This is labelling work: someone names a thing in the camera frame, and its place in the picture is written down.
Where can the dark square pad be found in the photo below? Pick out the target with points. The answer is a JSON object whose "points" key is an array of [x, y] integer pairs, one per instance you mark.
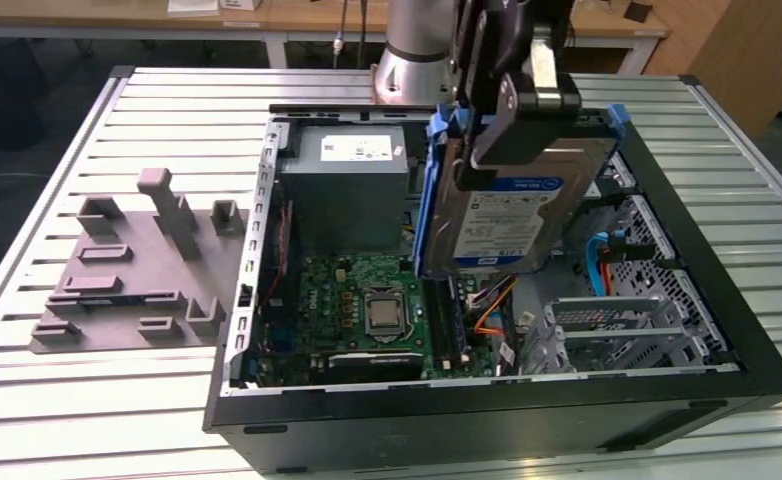
{"points": [[640, 11]]}

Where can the grey power supply unit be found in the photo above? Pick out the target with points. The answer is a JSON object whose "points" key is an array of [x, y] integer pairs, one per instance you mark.
{"points": [[345, 210]]}

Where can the wooden cabinet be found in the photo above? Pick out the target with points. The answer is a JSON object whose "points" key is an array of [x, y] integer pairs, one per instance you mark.
{"points": [[752, 50]]}

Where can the small white box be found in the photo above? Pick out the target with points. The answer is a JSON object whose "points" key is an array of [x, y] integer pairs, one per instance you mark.
{"points": [[241, 3]]}

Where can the grey parts rack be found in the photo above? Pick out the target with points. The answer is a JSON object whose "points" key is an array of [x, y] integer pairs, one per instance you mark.
{"points": [[138, 270]]}

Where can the CPU socket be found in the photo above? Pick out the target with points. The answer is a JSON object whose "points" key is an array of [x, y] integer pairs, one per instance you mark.
{"points": [[384, 339]]}

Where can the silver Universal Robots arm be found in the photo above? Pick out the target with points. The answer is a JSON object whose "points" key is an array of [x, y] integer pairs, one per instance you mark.
{"points": [[412, 65]]}

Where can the silver CPU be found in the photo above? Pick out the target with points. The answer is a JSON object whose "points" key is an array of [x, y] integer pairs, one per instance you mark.
{"points": [[386, 314]]}

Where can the hard disk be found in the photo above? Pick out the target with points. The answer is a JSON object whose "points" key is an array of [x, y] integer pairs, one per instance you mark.
{"points": [[518, 220]]}

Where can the black graphics card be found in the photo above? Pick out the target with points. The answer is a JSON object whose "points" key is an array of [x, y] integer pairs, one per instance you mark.
{"points": [[372, 365]]}

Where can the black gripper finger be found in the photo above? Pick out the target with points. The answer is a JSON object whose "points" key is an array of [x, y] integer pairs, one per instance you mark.
{"points": [[525, 135], [481, 90]]}

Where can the black RAM slot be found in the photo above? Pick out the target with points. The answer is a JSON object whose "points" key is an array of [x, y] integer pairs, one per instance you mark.
{"points": [[440, 310]]}

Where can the green motherboard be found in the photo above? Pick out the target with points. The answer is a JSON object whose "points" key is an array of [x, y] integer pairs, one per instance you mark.
{"points": [[338, 280]]}

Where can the wooden desk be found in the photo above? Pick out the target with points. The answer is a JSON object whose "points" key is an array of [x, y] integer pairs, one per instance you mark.
{"points": [[165, 22]]}

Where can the installed RAM stick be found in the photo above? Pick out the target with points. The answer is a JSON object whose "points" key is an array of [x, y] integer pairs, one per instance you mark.
{"points": [[458, 320]]}

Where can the RAM stick with blue label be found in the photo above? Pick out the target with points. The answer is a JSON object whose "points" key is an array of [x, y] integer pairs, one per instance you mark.
{"points": [[118, 302]]}

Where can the black PC case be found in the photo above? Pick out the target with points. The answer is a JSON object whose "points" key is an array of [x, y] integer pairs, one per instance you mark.
{"points": [[432, 435]]}

